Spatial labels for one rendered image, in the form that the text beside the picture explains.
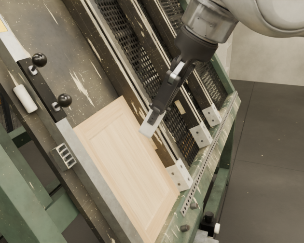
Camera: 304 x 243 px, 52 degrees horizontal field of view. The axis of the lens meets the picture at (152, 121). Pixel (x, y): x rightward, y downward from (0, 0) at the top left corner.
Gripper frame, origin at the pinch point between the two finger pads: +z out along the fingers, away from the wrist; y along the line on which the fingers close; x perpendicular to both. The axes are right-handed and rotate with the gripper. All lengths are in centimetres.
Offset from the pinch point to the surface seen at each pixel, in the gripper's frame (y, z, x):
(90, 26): -55, 9, -45
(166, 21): -129, 9, -36
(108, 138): -32.8, 33.2, -14.3
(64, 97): -8.3, 12.4, -23.7
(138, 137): -49, 36, -7
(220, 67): -199, 34, 5
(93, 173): -14.7, 34.1, -9.5
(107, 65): -55, 20, -33
